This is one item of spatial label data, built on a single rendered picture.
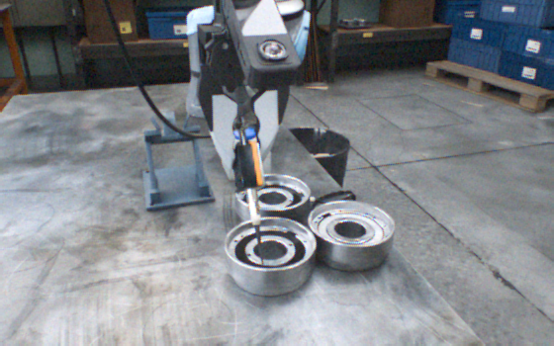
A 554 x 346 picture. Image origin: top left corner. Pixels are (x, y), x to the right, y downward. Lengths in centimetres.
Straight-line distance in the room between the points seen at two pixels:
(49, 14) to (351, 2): 277
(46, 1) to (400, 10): 303
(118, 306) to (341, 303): 24
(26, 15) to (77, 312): 390
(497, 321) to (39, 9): 381
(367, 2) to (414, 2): 56
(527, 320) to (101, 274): 153
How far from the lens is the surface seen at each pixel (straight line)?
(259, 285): 51
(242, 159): 50
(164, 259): 59
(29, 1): 433
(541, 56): 420
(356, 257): 55
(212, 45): 47
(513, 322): 184
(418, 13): 478
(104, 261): 61
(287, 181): 68
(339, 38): 434
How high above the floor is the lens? 115
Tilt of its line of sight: 26 degrees down
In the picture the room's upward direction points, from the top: straight up
